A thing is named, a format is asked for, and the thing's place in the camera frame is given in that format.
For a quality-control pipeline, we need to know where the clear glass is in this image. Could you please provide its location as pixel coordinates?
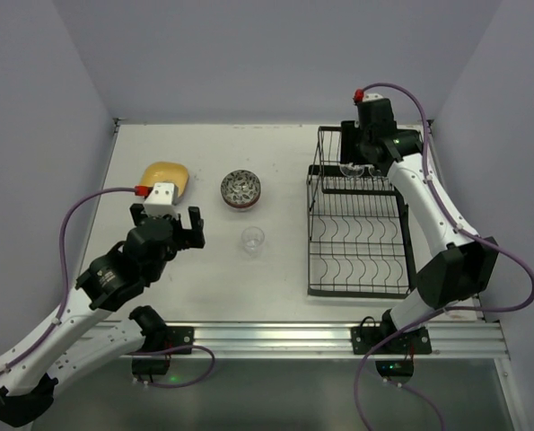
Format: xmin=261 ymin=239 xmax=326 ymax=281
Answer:
xmin=339 ymin=163 xmax=365 ymax=178
xmin=367 ymin=165 xmax=384 ymax=177
xmin=241 ymin=226 xmax=266 ymax=258

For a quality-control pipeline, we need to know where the yellow plate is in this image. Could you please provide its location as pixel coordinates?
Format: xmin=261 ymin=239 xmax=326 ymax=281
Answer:
xmin=139 ymin=162 xmax=189 ymax=203

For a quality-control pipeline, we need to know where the green leaf bowl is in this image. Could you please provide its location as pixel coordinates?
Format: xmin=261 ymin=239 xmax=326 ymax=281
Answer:
xmin=220 ymin=170 xmax=262 ymax=203

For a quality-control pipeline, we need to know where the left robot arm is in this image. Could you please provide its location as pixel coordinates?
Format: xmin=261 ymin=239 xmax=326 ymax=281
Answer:
xmin=0 ymin=204 xmax=205 ymax=427

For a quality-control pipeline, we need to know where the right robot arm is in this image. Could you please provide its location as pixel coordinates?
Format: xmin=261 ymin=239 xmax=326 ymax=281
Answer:
xmin=340 ymin=92 xmax=497 ymax=338

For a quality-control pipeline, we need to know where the left black controller box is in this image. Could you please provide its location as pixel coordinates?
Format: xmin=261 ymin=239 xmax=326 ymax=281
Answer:
xmin=131 ymin=359 xmax=170 ymax=383

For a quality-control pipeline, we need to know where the black controller box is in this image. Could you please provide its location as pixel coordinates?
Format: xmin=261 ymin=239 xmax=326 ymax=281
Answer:
xmin=375 ymin=359 xmax=415 ymax=379
xmin=131 ymin=359 xmax=170 ymax=383

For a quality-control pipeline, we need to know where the right black controller box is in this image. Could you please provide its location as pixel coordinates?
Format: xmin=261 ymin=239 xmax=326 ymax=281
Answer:
xmin=375 ymin=359 xmax=415 ymax=379

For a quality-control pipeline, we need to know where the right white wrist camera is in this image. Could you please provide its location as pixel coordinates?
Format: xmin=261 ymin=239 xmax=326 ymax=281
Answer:
xmin=353 ymin=89 xmax=383 ymax=105

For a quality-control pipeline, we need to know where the black wire dish rack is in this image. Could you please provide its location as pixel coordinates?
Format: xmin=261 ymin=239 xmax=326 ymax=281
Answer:
xmin=306 ymin=126 xmax=417 ymax=300

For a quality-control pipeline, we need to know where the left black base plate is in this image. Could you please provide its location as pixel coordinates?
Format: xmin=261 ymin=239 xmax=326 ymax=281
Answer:
xmin=152 ymin=326 xmax=195 ymax=355

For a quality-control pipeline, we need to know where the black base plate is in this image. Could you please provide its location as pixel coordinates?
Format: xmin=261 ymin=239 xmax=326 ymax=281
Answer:
xmin=350 ymin=316 xmax=433 ymax=356
xmin=152 ymin=326 xmax=195 ymax=355

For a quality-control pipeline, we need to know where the aluminium mounting rail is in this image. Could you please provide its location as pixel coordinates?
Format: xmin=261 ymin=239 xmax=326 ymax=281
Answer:
xmin=167 ymin=321 xmax=509 ymax=359

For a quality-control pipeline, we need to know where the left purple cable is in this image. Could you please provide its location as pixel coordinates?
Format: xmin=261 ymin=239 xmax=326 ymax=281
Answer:
xmin=0 ymin=184 xmax=151 ymax=391

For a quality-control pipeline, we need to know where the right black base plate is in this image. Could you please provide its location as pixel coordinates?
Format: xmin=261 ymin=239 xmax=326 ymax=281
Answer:
xmin=350 ymin=316 xmax=433 ymax=356

